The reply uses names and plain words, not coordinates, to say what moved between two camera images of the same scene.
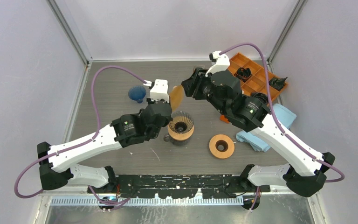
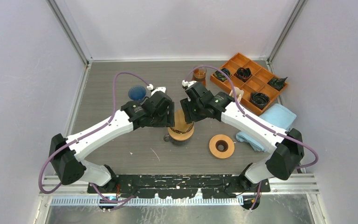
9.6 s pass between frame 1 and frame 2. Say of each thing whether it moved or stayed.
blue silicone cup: stayed
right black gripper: moved
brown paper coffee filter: moved
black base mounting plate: stayed
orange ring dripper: stayed
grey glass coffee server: stayed
